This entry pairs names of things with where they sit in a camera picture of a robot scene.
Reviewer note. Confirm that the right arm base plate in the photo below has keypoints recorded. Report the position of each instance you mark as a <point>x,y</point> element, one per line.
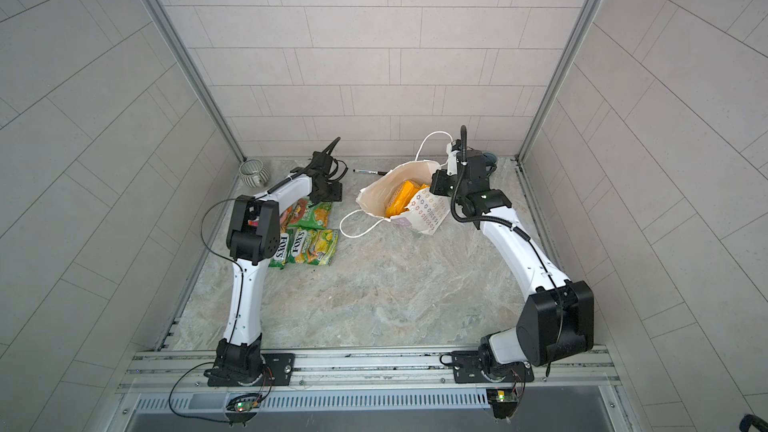
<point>479,367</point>

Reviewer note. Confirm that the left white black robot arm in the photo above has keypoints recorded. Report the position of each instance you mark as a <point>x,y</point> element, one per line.
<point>253,239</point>

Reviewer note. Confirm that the aluminium corner post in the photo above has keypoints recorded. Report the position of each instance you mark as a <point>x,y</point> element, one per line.
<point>191,72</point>
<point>580,29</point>

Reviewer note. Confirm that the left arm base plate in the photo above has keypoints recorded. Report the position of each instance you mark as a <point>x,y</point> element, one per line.
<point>270,369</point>

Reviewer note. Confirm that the left aluminium corner post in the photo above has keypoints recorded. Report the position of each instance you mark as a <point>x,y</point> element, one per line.
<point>191,72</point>

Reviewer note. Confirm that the pink orange candy bag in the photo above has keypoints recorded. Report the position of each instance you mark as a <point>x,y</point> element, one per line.
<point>293,214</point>

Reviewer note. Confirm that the right circuit board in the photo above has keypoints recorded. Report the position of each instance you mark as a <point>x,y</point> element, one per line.
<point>503,402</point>

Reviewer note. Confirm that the left green circuit board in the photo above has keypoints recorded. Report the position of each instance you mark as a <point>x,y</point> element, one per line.
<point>246,403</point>

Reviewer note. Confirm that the green chip snack bag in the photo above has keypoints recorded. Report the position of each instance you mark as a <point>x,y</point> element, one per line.
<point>317,216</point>

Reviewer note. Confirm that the green Savoria snack pack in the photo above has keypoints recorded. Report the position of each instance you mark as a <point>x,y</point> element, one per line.
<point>315,247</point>

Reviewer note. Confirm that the aluminium mounting rail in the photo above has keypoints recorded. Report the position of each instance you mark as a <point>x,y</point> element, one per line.
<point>356,368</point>

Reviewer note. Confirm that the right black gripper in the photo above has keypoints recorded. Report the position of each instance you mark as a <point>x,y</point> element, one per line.
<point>439,182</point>

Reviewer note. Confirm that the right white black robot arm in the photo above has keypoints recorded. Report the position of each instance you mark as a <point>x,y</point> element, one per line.
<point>557,320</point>

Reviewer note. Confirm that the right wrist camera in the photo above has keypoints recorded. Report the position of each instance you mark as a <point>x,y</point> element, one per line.
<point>451,165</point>

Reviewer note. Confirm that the right aluminium corner post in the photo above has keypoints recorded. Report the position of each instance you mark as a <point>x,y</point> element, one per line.
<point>580,29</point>

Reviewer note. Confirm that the yellow snack package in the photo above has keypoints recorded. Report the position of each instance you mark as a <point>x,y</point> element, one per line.
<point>402,196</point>

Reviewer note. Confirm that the striped ceramic mug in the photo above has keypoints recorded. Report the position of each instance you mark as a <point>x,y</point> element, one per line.
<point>254,173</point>

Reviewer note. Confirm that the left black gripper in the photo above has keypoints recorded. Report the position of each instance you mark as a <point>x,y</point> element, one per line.
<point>336,194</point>

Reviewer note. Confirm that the black white marker pen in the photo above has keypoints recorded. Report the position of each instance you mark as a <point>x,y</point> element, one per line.
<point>370,172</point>

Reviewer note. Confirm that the white printed paper bag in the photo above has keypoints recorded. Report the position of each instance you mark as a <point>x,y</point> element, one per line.
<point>426,211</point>

